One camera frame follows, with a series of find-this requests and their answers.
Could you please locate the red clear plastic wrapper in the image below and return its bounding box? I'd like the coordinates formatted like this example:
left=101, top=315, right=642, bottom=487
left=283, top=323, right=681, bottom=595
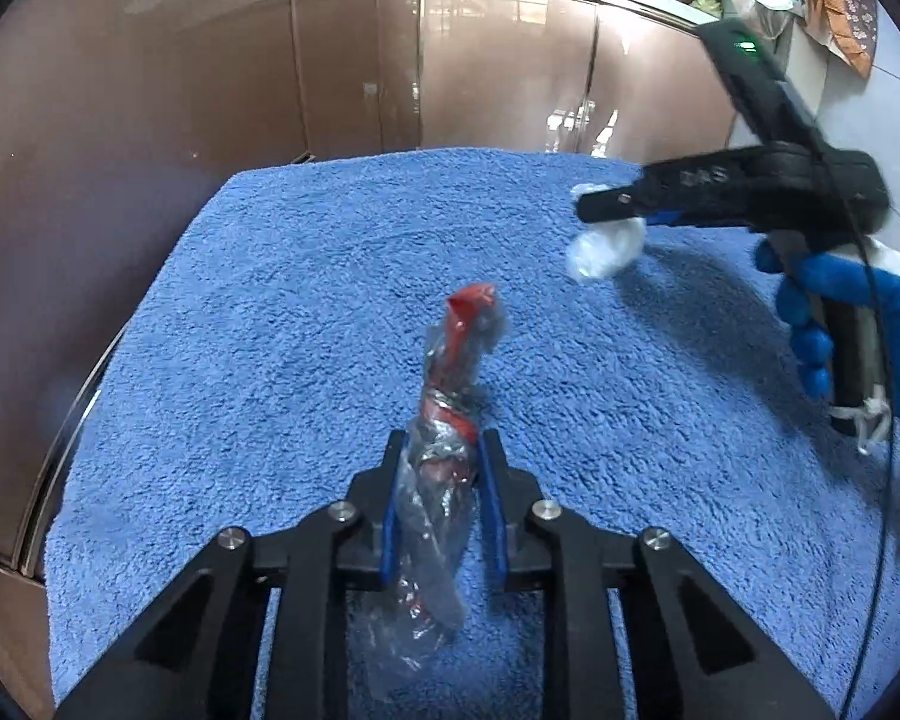
left=360, top=281, right=512, bottom=698

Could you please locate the thin black cable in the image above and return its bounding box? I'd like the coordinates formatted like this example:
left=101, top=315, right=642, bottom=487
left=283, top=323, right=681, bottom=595
left=784, top=79, right=889, bottom=720

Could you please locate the orange patterned hanging cloth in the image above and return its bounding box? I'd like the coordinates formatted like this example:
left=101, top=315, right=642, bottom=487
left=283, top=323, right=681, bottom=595
left=797, top=0, right=880, bottom=78

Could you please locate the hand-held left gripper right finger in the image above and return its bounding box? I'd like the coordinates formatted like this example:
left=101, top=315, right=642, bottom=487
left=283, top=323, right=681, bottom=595
left=479, top=431, right=839, bottom=720

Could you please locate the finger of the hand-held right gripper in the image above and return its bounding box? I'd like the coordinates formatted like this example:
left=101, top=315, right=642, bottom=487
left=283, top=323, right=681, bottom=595
left=574, top=153, right=762, bottom=230

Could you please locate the white cord tie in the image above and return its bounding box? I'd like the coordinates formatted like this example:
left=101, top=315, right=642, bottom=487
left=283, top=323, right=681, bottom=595
left=831, top=388, right=892, bottom=457

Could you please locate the blue terry towel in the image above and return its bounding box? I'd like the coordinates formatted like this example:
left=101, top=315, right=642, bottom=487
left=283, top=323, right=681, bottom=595
left=45, top=148, right=900, bottom=720

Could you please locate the white wrapper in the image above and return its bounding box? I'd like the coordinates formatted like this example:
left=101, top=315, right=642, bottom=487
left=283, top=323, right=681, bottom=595
left=565, top=182, right=647, bottom=286

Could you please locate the white plastic bag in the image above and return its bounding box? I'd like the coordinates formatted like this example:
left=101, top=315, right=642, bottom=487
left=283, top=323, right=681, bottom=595
left=696, top=0, right=792, bottom=42

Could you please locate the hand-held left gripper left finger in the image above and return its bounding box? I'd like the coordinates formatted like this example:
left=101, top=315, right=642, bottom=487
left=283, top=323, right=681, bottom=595
left=56, top=429, right=410, bottom=720

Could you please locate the brown kitchen cabinet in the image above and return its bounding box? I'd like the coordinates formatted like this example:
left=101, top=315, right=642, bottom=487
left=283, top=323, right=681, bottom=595
left=0, top=0, right=737, bottom=691

